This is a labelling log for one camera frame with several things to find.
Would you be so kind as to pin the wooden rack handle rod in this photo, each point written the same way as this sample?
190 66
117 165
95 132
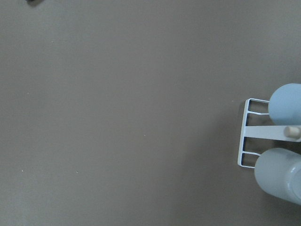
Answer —
292 132

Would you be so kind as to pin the white wire cup rack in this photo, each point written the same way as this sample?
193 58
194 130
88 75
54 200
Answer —
269 132

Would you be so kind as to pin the grey cup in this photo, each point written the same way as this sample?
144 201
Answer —
278 172

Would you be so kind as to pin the light blue cup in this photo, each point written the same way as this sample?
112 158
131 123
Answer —
285 105

